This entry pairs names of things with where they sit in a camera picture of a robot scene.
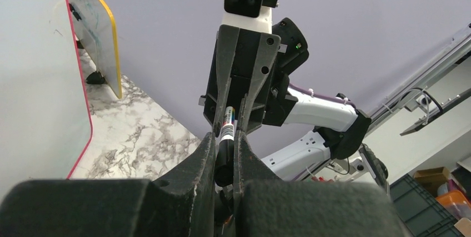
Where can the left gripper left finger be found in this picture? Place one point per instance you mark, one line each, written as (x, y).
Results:
(180, 203)

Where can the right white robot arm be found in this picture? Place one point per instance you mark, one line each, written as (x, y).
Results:
(338, 128)

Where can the pink framed whiteboard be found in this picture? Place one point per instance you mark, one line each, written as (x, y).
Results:
(45, 121)

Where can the yellow framed whiteboard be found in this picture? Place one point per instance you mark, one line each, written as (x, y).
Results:
(95, 28)

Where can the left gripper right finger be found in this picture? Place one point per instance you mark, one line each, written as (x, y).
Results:
(267, 206)

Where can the white whiteboard marker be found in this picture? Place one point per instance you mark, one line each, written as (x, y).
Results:
(223, 174)

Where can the black storage crate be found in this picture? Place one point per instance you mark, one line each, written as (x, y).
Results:
(420, 211)

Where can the aluminium frame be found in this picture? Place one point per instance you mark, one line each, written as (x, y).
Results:
(414, 92)

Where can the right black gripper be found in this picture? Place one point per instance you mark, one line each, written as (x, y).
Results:
(249, 72)

